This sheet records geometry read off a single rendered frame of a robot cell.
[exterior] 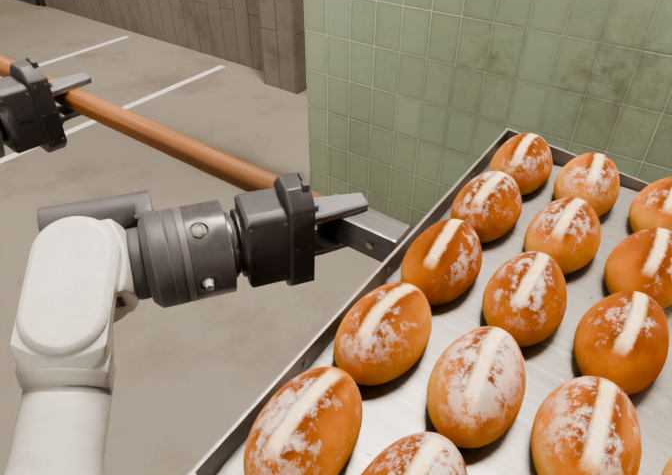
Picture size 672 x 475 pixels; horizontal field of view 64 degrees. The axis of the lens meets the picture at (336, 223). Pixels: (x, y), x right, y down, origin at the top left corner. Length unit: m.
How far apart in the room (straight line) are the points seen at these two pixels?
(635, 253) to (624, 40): 1.16
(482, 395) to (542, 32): 1.40
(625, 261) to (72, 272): 0.46
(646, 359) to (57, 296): 0.43
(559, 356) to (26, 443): 0.41
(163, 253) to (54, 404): 0.14
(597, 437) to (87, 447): 0.35
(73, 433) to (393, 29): 1.63
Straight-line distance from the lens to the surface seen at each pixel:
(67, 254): 0.46
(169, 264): 0.47
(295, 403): 0.35
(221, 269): 0.47
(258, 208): 0.48
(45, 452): 0.46
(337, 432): 0.36
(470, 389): 0.38
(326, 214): 0.51
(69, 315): 0.45
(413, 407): 0.42
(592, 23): 1.66
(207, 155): 0.62
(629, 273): 0.53
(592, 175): 0.62
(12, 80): 0.80
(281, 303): 2.15
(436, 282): 0.46
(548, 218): 0.54
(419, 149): 1.99
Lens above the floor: 1.54
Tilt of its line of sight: 38 degrees down
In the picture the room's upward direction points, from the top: straight up
